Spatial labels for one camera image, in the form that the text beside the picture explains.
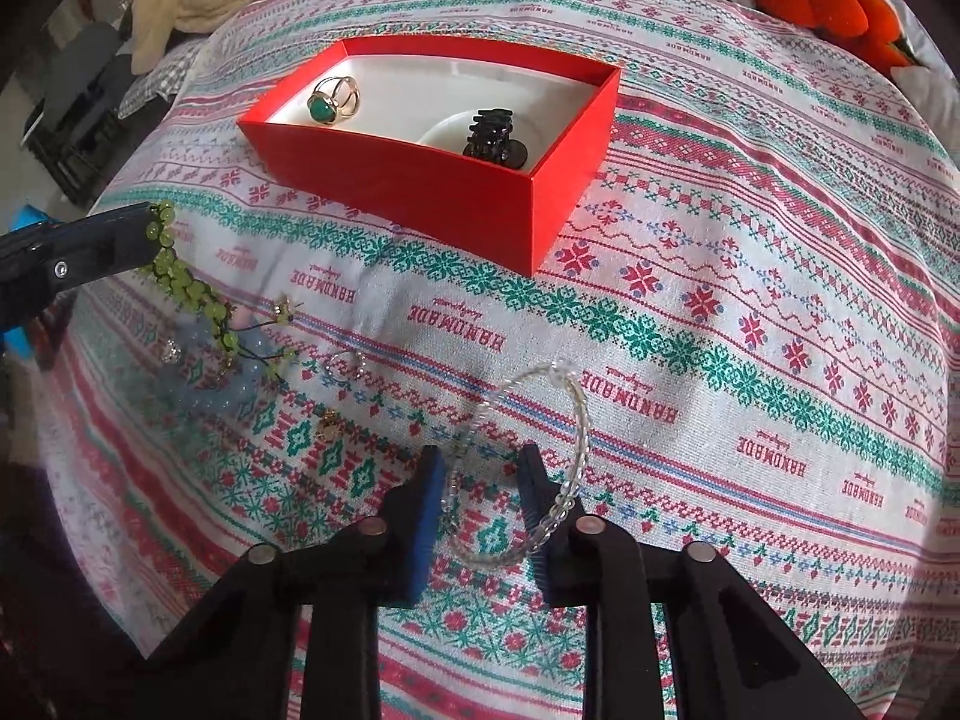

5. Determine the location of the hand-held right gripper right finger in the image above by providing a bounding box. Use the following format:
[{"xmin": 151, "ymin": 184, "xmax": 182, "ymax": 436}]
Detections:
[{"xmin": 517, "ymin": 442, "xmax": 863, "ymax": 720}]

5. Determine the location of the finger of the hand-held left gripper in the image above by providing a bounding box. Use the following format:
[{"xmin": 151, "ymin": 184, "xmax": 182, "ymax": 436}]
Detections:
[{"xmin": 0, "ymin": 202, "xmax": 170, "ymax": 331}]

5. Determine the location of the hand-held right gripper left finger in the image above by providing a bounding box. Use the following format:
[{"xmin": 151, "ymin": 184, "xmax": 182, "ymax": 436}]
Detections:
[{"xmin": 112, "ymin": 446, "xmax": 447, "ymax": 720}]

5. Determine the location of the green bead bracelet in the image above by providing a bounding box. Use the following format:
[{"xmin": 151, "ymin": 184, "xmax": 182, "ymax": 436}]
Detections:
[{"xmin": 142, "ymin": 201, "xmax": 301, "ymax": 391}]

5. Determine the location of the clear bead bracelet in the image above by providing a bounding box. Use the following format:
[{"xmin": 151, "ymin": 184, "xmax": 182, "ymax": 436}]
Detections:
[{"xmin": 442, "ymin": 361, "xmax": 590, "ymax": 567}]

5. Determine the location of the light blue bead bracelet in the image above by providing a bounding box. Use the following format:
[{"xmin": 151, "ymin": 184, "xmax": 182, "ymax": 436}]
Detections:
[{"xmin": 161, "ymin": 319, "xmax": 282, "ymax": 410}]

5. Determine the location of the gold ring with green stone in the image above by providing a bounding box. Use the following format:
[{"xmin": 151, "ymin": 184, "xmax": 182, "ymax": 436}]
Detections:
[{"xmin": 307, "ymin": 75, "xmax": 362, "ymax": 125}]

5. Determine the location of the red cardboard box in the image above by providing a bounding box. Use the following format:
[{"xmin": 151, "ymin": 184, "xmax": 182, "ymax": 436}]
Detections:
[{"xmin": 236, "ymin": 36, "xmax": 622, "ymax": 278}]

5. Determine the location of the dark plastic crate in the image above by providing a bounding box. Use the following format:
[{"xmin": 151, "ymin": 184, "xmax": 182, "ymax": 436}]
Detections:
[{"xmin": 22, "ymin": 22, "xmax": 136, "ymax": 203}]

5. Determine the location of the grey checked cloth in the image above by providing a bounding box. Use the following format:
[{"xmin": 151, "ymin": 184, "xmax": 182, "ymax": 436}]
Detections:
[{"xmin": 120, "ymin": 37, "xmax": 203, "ymax": 121}]

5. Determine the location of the patterned woven tablecloth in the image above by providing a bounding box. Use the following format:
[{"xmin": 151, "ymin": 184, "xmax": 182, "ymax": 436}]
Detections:
[{"xmin": 34, "ymin": 0, "xmax": 960, "ymax": 720}]

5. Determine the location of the white deer print pillow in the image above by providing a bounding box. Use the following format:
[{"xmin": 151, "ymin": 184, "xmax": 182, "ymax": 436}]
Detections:
[{"xmin": 889, "ymin": 60, "xmax": 960, "ymax": 158}]

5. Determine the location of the orange plush toy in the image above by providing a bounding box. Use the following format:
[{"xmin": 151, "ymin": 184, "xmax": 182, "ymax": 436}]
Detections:
[{"xmin": 754, "ymin": 0, "xmax": 920, "ymax": 72}]

